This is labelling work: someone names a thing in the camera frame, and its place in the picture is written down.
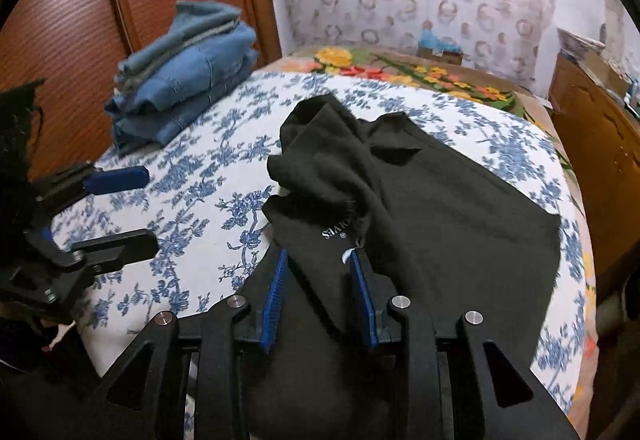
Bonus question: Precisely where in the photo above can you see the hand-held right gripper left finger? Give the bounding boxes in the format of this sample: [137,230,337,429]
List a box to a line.
[65,249,290,440]

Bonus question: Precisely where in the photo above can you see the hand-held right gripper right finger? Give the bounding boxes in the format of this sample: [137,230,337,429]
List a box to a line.
[350,247,583,440]

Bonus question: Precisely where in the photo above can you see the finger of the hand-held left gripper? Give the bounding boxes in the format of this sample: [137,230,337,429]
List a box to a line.
[55,229,160,279]
[32,162,151,211]

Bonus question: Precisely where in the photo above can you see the black pants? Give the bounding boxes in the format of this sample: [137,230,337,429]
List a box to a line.
[235,94,562,440]

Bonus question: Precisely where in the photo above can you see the white blue floral bedsheet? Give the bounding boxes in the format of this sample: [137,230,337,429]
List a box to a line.
[47,70,596,426]

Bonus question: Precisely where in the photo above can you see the blue folded denim jeans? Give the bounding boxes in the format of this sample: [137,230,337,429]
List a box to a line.
[103,26,261,155]

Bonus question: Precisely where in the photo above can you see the light blue folded jeans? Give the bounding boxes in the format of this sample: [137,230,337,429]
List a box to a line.
[116,0,244,76]

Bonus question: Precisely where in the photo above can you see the colourful flower blanket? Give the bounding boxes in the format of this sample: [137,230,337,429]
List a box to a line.
[287,44,601,426]

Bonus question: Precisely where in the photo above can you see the small cardboard box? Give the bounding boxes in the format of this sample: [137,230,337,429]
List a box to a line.
[417,44,464,66]

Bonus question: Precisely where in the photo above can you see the blue plastic bag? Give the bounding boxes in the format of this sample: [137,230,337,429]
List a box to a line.
[419,28,461,53]

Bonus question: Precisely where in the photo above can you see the brown wooden dresser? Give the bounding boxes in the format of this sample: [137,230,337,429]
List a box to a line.
[547,54,640,293]

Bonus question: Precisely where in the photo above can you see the pale folded bundle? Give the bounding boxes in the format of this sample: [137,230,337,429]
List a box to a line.
[556,27,607,61]

